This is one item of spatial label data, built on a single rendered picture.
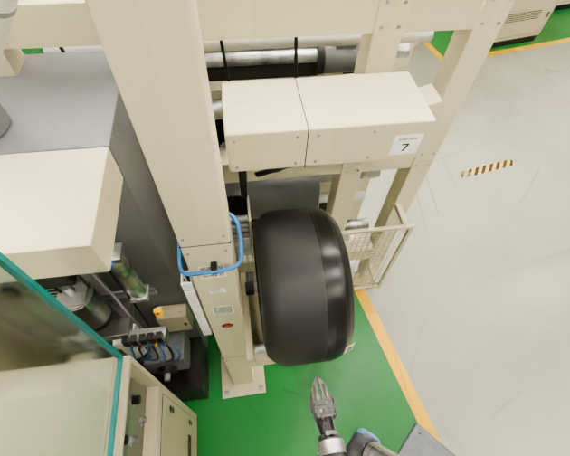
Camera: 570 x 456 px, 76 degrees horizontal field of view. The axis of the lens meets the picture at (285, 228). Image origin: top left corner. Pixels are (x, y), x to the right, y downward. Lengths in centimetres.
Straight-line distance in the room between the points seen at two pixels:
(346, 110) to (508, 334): 229
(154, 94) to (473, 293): 276
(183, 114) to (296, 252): 64
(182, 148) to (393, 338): 224
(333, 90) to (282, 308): 69
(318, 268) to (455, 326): 188
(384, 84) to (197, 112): 75
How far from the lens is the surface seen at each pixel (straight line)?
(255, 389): 250
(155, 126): 68
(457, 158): 394
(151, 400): 165
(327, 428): 140
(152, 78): 63
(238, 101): 114
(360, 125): 109
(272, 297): 115
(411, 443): 197
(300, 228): 122
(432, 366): 275
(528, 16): 591
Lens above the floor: 246
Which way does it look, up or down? 55 degrees down
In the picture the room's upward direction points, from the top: 3 degrees clockwise
